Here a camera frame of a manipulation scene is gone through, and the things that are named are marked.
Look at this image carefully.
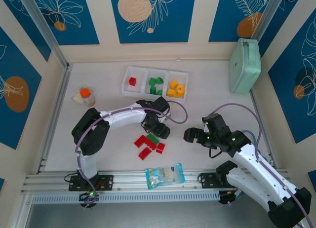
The mint green zip case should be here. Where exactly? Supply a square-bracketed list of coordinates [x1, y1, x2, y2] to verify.
[229, 38, 262, 95]

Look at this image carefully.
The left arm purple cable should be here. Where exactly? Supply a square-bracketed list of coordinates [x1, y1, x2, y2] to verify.
[75, 100, 188, 205]

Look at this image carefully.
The orange-lid small bottle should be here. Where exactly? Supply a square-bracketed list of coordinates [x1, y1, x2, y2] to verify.
[79, 87, 96, 107]

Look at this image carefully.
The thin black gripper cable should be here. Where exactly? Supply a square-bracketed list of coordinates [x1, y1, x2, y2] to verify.
[208, 145, 224, 159]

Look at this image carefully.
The white three-compartment container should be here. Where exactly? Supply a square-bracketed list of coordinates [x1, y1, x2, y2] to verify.
[120, 66, 190, 105]

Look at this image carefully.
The blue stethoscope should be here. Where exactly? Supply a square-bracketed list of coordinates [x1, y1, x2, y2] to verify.
[241, 129, 274, 164]

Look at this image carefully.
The aluminium corner post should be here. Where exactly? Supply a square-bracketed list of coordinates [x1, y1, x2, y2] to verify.
[17, 0, 71, 70]
[250, 0, 292, 41]

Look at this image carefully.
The white slotted cable duct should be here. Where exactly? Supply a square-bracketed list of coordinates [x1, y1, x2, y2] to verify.
[31, 191, 220, 204]

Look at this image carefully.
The aluminium side rail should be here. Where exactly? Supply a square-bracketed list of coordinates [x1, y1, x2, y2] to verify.
[36, 63, 74, 174]
[248, 89, 278, 169]

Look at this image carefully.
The clear blue snack bag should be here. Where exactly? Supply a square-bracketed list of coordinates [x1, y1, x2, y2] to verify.
[145, 163, 186, 190]

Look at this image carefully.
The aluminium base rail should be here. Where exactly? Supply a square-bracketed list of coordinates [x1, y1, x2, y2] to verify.
[21, 168, 293, 194]

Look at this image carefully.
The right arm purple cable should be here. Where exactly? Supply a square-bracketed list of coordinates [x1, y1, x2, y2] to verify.
[209, 103, 312, 228]

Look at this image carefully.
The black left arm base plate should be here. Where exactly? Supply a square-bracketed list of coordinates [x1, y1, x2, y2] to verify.
[68, 174, 115, 191]

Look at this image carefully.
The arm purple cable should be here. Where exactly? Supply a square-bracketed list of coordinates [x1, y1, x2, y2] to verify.
[209, 103, 312, 228]
[75, 100, 188, 205]

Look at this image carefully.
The red comb-shaped lego brick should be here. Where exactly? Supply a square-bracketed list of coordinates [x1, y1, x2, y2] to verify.
[144, 140, 158, 151]

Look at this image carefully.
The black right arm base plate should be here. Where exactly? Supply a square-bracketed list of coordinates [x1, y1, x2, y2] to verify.
[198, 172, 237, 189]

